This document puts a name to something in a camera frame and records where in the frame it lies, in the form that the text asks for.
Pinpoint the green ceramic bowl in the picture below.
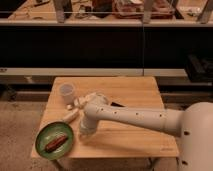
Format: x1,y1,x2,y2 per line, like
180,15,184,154
35,122,74,160

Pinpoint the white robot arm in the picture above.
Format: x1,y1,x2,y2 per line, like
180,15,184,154
79,95,183,136

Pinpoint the white robot base body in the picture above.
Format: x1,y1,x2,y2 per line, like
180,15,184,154
178,102,213,171

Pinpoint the brown sausage in bowl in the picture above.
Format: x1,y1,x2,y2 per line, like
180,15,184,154
45,135,68,153

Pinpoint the black rectangular block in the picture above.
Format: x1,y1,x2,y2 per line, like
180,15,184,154
110,102,124,107

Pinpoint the translucent plastic cup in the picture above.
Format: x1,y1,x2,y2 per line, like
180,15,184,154
59,84,75,105

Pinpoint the white cylindrical roll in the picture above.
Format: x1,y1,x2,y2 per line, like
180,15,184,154
63,108,79,123

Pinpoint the dark box on right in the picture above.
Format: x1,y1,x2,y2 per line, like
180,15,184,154
185,55,213,82

